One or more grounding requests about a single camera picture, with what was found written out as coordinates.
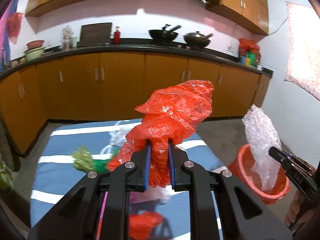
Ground red plastic bag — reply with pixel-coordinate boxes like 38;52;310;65
107;80;214;187
129;212;163;240
7;12;23;44

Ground magenta plastic bag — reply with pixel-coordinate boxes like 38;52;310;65
98;186;172;230

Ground clear bubble wrap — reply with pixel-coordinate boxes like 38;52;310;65
242;105;281;192

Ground olive green plastic bag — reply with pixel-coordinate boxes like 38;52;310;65
71;146;94;173

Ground red plastic bag front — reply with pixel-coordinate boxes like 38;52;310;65
129;212;163;240

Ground white translucent plastic bag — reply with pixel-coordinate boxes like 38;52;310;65
100;120;133;154

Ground red trash basket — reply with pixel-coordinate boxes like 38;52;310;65
228;143;292;205

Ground lower wooden kitchen cabinets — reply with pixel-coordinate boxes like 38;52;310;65
1;51;271;155

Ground person's right hand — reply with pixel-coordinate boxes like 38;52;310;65
284;190;316;226

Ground dark green plastic bag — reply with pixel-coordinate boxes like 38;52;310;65
93;149;119;174

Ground blue white striped tablecloth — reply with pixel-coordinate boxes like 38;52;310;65
30;118;226;240

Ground black wok with lid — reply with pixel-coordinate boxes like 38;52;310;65
183;31;213;49

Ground black wok left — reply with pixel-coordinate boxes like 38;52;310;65
149;24;181;45

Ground red bottle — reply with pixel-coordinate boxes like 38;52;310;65
113;26;120;44

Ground green box on counter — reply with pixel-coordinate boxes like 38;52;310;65
246;50;256;66

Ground pink floral window curtain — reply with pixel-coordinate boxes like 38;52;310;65
285;2;319;100

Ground dark wooden cutting board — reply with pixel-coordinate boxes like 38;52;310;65
78;22;112;47

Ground red bag on counter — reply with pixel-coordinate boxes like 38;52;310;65
239;38;260;53

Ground clear bagged jar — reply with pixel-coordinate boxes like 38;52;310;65
60;25;74;50

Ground green bucket on floor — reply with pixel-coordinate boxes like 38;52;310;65
0;157;14;192

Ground red plastic basin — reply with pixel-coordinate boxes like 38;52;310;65
27;40;44;50

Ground upper wooden cabinets right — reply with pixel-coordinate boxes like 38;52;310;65
206;0;269;35

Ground pink blue hanging cloth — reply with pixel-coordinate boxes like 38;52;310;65
1;0;18;73

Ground hanging red plastic bag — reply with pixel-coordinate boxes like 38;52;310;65
7;12;23;44

